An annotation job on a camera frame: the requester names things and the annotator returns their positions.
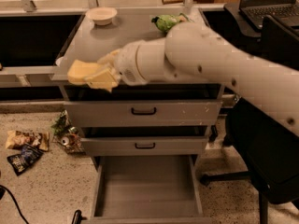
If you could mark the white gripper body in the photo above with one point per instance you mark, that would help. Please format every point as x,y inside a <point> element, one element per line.
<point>127,63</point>

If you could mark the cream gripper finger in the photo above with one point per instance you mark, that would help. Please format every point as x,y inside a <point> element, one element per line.
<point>104,78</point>
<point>109,58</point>

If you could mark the yellow sponge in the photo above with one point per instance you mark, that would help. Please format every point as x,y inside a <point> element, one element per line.
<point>79,70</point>

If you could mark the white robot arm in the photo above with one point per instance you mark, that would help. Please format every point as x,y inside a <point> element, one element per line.
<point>190,52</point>

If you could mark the top grey drawer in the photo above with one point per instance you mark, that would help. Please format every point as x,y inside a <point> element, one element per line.
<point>150,105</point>

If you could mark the grey drawer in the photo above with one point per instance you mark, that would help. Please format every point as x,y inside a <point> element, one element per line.
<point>150,105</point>
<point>146,190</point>
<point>154,140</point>

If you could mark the grey drawer cabinet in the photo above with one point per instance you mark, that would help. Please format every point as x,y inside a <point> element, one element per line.
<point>92,42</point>

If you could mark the middle grey drawer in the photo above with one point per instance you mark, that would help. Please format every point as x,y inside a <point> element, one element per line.
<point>154,140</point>

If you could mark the bottom grey drawer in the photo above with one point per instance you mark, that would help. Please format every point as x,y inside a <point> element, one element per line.
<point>146,190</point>

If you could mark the white bowl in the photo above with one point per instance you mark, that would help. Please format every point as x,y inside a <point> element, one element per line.
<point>101,15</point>

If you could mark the wooden stick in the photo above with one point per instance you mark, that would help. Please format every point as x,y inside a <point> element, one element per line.
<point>165,2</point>

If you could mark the green snack bag on floor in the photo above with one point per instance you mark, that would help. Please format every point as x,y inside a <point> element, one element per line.
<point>63,127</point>

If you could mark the soda can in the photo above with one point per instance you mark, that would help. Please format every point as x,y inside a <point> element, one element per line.
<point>66,140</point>

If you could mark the dark blue snack bag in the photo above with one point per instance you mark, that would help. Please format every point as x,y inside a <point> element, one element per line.
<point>25,159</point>

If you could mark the yellow snack bag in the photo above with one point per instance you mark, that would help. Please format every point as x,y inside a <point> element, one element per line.
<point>17,139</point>

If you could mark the black laptop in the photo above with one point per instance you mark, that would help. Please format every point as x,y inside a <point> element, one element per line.
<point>255,10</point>

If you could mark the black office chair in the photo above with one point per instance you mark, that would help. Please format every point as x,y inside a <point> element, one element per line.
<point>270,152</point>

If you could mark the black drawer handle top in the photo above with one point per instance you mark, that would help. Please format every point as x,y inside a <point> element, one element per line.
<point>149,112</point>

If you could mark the black drawer handle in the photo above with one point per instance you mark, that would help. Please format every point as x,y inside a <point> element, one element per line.
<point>145,146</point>
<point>149,112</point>

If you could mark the black drawer handle middle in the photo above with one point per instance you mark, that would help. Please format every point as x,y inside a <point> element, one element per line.
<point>145,146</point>

